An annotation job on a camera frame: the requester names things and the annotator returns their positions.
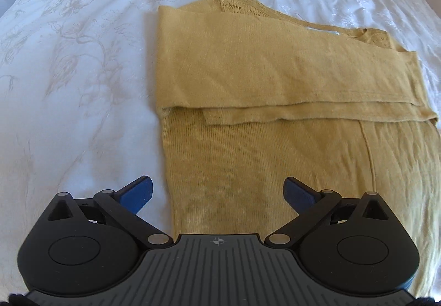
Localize yellow knit sweater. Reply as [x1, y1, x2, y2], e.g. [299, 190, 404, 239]
[155, 0, 440, 296]

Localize white floral bedspread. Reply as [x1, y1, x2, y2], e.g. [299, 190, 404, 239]
[1, 0, 440, 299]

